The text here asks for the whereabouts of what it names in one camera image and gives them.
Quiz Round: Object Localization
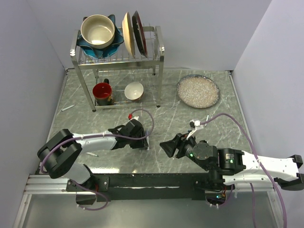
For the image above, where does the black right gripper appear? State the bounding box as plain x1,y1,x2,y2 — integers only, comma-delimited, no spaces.
159,130,210,171

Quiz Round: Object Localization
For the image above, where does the red and black mug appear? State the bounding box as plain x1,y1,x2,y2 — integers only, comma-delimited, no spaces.
93,78,113,106

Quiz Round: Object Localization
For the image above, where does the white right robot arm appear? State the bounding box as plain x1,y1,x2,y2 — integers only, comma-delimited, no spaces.
160,133,304,191

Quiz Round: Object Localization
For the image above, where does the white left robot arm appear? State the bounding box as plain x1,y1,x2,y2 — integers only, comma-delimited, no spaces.
37,118,149,191

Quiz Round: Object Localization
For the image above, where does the white marker with purple tip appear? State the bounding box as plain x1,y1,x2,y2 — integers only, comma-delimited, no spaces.
146,130,150,151

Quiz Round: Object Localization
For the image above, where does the speckled brown plate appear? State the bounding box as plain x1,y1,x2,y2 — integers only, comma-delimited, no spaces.
177,74,220,109

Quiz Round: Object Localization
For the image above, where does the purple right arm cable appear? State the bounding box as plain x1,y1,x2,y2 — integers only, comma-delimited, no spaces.
201,113,288,228

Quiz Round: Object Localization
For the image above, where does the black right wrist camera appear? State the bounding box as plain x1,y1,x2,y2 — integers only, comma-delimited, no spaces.
186,119,204,139

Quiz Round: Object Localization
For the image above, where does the white ceramic bowl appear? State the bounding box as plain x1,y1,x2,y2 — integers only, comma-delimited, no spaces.
124,82,144,101

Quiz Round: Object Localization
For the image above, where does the blue flower-shaped dish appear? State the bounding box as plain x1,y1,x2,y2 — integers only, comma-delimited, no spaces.
76,14,124,58

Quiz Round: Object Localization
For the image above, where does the cream upright plate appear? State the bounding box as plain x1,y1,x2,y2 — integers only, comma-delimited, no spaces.
122,12,135,58

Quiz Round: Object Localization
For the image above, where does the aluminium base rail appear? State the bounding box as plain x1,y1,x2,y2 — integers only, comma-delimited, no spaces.
11,174,285,228

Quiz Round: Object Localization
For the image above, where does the dark red upright plate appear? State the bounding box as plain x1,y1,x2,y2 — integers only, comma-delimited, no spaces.
132,10,148,57

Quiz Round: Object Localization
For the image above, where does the steel dish rack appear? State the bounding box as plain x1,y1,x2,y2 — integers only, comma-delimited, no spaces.
69,26,165,112

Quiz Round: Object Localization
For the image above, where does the large beige bowl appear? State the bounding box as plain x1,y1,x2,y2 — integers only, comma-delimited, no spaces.
80,15,115,49

